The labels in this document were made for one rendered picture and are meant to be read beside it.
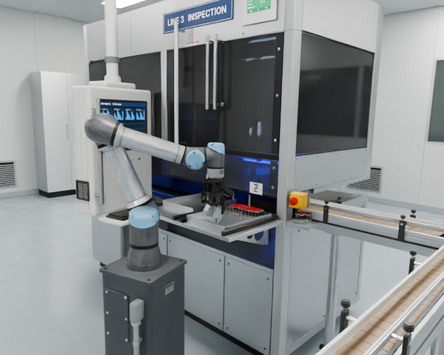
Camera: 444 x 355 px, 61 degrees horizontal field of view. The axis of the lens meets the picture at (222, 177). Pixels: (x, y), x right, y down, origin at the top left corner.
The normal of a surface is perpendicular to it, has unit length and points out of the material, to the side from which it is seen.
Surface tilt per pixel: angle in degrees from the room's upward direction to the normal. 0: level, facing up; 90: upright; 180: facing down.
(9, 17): 90
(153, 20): 90
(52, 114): 90
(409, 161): 90
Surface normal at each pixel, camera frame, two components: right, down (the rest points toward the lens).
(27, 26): 0.72, 0.13
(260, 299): -0.70, 0.11
